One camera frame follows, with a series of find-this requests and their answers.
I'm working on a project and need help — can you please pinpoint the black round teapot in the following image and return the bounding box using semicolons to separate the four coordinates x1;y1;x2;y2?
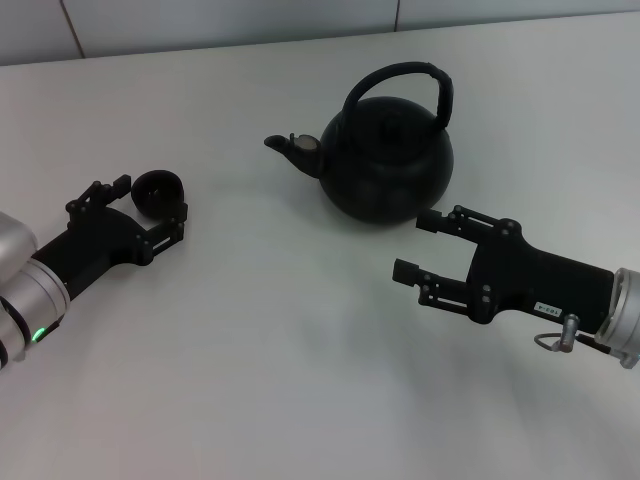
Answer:
263;60;456;227

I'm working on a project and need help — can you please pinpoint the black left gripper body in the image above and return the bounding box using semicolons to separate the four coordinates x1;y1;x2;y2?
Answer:
29;198;155;305

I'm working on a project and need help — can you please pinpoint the dark small teacup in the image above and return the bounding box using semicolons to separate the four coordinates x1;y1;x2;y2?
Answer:
130;169;185;220

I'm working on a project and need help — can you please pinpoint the right gripper cable with plug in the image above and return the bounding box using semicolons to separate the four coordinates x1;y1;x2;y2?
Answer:
534;313;612;355

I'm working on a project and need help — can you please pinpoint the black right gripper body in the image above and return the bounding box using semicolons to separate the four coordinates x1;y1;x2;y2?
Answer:
463;217;616;336

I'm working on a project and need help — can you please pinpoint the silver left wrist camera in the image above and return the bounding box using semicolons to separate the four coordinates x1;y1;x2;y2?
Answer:
0;209;40;286

